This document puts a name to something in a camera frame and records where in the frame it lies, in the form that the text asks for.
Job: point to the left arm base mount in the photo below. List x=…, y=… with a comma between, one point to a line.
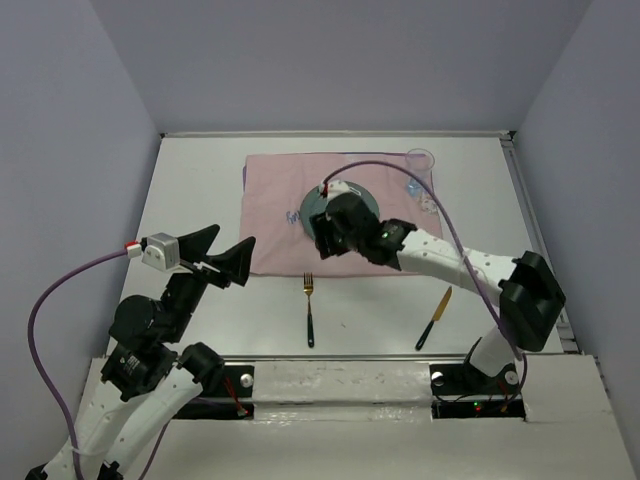
x=229, y=400

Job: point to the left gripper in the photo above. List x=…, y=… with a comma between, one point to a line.
x=236, y=261

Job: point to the gold fork green handle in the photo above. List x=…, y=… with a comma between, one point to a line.
x=308, y=287

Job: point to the clear drinking glass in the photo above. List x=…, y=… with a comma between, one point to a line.
x=420, y=162

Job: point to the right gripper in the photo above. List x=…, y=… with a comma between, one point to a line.
x=325, y=223

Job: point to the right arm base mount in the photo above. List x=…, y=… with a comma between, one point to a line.
x=458, y=393

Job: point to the gold knife green handle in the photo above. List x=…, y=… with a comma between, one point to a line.
x=439, y=311

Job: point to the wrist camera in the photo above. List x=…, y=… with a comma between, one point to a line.
x=331, y=189
x=160, y=251

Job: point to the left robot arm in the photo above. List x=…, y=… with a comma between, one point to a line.
x=143, y=383

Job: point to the teal plate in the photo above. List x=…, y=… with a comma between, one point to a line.
x=314, y=204

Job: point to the pink cloth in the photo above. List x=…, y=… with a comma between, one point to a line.
x=274, y=190

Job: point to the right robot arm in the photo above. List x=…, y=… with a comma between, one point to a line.
x=521, y=293

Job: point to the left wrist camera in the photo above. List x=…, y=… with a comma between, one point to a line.
x=160, y=251

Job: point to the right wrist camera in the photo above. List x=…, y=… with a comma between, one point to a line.
x=331, y=189

